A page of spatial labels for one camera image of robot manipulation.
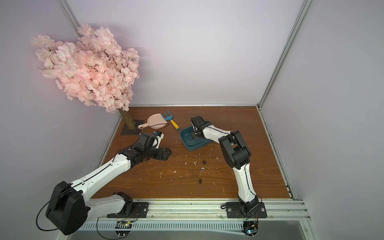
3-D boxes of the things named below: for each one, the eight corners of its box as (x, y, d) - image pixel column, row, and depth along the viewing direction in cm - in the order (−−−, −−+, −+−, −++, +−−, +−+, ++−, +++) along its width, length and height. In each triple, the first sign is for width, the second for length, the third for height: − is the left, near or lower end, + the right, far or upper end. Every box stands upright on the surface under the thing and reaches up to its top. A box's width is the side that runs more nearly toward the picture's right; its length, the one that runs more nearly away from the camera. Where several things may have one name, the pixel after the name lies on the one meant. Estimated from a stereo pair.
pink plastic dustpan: (139, 129, 109) (137, 127, 107) (143, 115, 118) (142, 113, 116) (165, 129, 109) (165, 126, 107) (168, 115, 118) (167, 113, 116)
